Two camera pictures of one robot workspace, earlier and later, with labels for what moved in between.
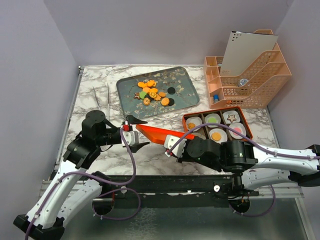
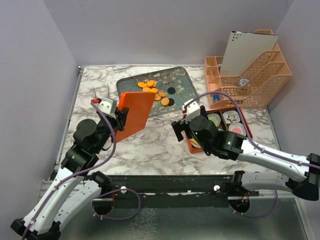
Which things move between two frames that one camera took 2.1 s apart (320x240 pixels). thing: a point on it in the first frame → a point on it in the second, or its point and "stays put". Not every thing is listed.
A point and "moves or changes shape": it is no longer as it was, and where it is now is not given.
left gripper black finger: (132, 119) → (122, 115)
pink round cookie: (237, 129) stays put
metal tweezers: (108, 100) moves or changes shape
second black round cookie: (171, 101) stays put
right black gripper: (178, 153) → (180, 125)
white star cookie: (231, 118) stays put
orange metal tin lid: (158, 135) → (139, 104)
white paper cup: (212, 118) stays put
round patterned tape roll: (243, 81) stays put
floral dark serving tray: (156, 92) stays put
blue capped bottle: (216, 98) stays put
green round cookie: (212, 120) stays put
